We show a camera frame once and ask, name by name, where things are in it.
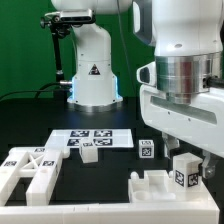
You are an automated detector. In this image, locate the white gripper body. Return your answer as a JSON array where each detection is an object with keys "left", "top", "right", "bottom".
[{"left": 140, "top": 85, "right": 224, "bottom": 158}]

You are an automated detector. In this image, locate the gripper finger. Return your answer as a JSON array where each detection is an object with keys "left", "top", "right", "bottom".
[
  {"left": 162, "top": 133, "right": 180, "bottom": 158},
  {"left": 201, "top": 151, "right": 218, "bottom": 179}
]

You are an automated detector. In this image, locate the white chair seat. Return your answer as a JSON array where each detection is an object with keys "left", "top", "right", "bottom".
[{"left": 128, "top": 170, "right": 209, "bottom": 203}]

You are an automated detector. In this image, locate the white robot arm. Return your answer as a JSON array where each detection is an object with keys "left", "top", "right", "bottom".
[{"left": 51, "top": 0, "right": 224, "bottom": 178}]

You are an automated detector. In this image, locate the white tagged cube left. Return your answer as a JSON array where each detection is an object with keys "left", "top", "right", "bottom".
[{"left": 139, "top": 140, "right": 154, "bottom": 158}]

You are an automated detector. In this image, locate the white U-shaped fence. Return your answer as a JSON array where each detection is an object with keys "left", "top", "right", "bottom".
[{"left": 0, "top": 193, "right": 219, "bottom": 224}]

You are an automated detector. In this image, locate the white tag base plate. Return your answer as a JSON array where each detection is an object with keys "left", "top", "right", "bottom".
[{"left": 45, "top": 129, "right": 134, "bottom": 148}]

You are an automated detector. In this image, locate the white chair back frame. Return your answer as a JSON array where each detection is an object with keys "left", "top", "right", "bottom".
[{"left": 0, "top": 147, "right": 70, "bottom": 206}]

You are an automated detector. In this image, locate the black cable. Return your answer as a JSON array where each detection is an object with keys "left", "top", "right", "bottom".
[{"left": 0, "top": 82, "right": 73, "bottom": 102}]

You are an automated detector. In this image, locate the black camera stand pole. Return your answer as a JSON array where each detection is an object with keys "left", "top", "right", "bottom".
[{"left": 40, "top": 16, "right": 70, "bottom": 100}]

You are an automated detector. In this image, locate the grey camera on stand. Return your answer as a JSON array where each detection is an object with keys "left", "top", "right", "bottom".
[{"left": 45, "top": 9, "right": 94, "bottom": 24}]

